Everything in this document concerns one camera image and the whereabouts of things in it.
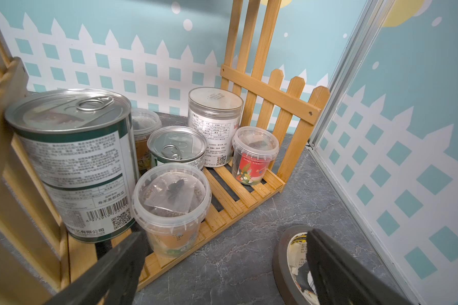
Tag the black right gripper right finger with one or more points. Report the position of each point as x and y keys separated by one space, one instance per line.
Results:
x=341 y=279

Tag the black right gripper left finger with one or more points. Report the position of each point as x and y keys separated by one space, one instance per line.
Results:
x=113 y=279

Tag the brown-label clear plastic cup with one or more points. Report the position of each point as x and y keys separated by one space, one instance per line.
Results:
x=170 y=202

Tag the red-label clear plastic cup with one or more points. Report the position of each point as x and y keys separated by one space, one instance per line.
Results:
x=254 y=150

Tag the wooden two-tier shelf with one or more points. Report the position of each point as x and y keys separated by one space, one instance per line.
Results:
x=32 y=225

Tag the white-label jar with lid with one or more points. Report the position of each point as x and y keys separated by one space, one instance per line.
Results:
x=216 y=114

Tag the small silver pull-tab can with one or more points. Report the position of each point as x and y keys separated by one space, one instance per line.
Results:
x=177 y=144

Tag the rear clear plastic cup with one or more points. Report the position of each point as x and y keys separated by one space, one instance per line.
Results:
x=145 y=122

